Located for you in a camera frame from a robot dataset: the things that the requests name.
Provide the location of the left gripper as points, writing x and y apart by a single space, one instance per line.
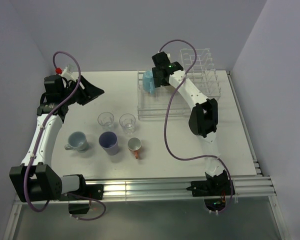
89 93

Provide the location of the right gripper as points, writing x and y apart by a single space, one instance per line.
158 82

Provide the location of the light blue faceted mug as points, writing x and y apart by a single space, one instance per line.
148 82

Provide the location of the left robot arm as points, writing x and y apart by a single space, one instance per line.
34 179

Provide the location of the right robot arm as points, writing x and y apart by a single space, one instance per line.
202 123

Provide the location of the clear glass left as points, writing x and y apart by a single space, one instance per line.
106 121

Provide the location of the clear glass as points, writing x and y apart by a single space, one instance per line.
106 121
128 123

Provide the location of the clear acrylic plate holder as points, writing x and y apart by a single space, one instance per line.
203 73

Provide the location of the pale blue teacup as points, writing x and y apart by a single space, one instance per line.
77 141

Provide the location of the clear glass right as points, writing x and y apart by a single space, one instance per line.
128 123

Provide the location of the purple tumbler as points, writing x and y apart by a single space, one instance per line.
109 142

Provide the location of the orange espresso cup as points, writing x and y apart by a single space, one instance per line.
134 144

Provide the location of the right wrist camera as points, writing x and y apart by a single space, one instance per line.
168 54

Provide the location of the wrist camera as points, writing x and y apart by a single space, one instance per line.
168 54
66 72

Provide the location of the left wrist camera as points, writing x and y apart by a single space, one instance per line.
66 72

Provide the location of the white wire dish rack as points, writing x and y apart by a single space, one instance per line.
154 106

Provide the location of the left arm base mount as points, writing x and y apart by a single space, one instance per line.
85 205

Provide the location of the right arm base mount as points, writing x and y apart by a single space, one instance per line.
220 189

